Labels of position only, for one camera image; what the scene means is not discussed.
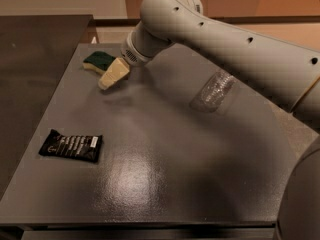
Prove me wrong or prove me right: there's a black rxbar chocolate wrapper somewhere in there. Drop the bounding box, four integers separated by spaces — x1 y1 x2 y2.
39 129 103 163

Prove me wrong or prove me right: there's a green and yellow sponge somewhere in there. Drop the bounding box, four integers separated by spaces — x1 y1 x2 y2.
83 51 115 75

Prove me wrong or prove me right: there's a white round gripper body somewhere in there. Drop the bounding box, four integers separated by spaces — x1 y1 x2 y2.
120 31 150 66

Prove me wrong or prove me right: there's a clear plastic water bottle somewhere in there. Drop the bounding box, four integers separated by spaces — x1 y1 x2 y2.
190 70 236 113

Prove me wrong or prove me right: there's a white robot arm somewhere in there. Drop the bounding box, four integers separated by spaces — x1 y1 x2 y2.
99 0 320 240

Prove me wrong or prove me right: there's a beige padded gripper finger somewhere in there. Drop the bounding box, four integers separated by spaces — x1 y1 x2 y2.
98 58 130 90

